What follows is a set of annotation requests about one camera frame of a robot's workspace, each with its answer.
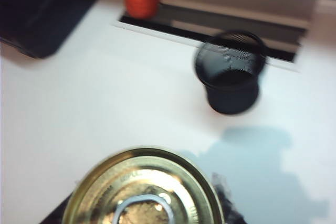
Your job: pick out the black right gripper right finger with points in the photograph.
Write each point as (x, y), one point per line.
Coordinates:
(228, 205)

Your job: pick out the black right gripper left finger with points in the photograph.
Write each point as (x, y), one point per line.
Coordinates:
(59, 214)

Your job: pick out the red tomato paste can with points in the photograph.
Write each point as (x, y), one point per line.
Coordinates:
(147, 187)

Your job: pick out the red tomato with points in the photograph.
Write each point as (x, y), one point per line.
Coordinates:
(141, 1)

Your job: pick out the black mesh pen holder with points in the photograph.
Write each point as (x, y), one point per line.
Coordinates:
(231, 77)

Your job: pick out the dark blue box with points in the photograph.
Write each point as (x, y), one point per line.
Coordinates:
(44, 11)

